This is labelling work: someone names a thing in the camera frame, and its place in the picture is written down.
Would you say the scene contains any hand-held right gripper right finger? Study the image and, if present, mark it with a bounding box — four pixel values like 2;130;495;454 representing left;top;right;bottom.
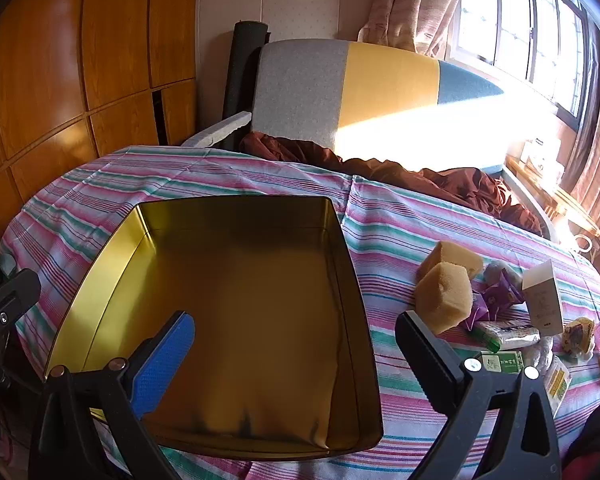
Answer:
394;311;563;480

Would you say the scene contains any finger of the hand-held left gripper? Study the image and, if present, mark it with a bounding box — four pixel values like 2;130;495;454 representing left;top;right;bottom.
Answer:
0;268;42;333

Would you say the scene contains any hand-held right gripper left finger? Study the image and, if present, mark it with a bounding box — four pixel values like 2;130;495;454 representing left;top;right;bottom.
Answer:
27;310;197;480

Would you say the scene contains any small green box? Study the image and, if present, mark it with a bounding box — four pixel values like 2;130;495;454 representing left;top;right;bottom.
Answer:
475;350;525;376

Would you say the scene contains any white tissue pack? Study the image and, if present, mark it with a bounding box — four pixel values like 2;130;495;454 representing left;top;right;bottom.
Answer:
472;319;541;352

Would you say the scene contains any gold metal tin box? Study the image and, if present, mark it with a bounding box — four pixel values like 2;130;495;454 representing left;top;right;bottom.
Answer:
44;196;385;461

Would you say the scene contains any purple snack packet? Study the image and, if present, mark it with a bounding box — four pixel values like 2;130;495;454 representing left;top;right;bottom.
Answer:
464;266;526;331

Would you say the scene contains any cream sock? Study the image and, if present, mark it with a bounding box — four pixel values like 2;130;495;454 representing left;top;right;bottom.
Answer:
482;261;523;291

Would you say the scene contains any white carton box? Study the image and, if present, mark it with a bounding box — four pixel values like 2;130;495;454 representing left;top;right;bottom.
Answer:
521;260;565;337

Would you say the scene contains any yellow green packet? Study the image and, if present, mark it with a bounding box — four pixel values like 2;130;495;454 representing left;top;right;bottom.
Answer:
542;355;573;418

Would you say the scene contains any yellow patterned sock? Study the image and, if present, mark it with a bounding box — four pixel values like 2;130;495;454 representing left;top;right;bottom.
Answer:
561;317;597;361

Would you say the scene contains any striped bedsheet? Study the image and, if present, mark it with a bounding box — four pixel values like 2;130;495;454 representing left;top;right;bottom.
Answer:
0;145;600;480

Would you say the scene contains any brown blanket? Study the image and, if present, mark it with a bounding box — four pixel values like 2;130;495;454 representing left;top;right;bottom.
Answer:
240;131;546;238

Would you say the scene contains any person's dark clothing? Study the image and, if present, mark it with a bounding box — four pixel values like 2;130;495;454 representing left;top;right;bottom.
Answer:
562;395;600;480

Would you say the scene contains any bamboo side table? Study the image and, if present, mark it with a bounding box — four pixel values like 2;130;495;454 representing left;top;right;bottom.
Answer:
505;152;600;241

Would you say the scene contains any wooden wardrobe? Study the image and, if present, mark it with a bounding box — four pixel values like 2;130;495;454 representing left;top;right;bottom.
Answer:
0;0;201;256

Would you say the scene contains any white printed box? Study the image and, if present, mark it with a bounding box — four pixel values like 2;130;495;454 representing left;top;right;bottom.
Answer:
522;136;565;183

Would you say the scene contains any white foam board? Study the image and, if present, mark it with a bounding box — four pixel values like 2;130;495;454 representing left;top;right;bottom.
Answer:
181;111;252;148

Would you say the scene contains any black rolled mat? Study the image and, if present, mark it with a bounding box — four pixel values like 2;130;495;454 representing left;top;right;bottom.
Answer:
221;21;272;151

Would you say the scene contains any grey yellow blue headboard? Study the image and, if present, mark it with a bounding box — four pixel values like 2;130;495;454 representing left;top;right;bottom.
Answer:
250;39;561;171

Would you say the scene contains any white bed frame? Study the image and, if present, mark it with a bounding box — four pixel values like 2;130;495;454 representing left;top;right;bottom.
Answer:
495;165;556;241

